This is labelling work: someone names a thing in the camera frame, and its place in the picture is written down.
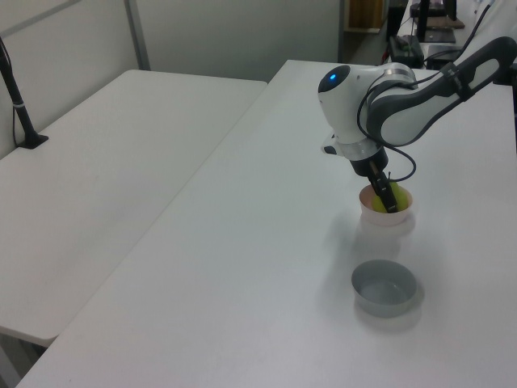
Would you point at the brown board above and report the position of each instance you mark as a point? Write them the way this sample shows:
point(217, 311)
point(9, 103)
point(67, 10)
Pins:
point(446, 22)

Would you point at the black green device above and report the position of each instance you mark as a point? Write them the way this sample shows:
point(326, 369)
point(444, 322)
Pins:
point(406, 48)

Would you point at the black camera stand with base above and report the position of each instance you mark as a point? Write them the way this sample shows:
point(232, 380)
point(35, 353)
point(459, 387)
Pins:
point(20, 109)

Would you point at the white side table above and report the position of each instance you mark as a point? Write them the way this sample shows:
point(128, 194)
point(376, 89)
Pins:
point(101, 182)

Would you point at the grey bowl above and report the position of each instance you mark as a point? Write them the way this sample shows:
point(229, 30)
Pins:
point(381, 305)

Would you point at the pink bowl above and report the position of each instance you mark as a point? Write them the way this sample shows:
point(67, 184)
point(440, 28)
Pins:
point(383, 219)

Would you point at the green pear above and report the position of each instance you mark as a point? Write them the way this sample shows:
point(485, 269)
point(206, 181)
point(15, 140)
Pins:
point(401, 198)

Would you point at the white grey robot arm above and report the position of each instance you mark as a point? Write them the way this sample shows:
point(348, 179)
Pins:
point(343, 105)

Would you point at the black monitor stand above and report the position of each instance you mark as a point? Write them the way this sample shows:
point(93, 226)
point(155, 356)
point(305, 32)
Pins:
point(438, 35)

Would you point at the black electronics box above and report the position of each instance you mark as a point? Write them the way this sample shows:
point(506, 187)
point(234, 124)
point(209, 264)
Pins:
point(438, 54)

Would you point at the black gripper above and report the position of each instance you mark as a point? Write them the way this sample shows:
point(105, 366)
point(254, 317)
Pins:
point(369, 163)

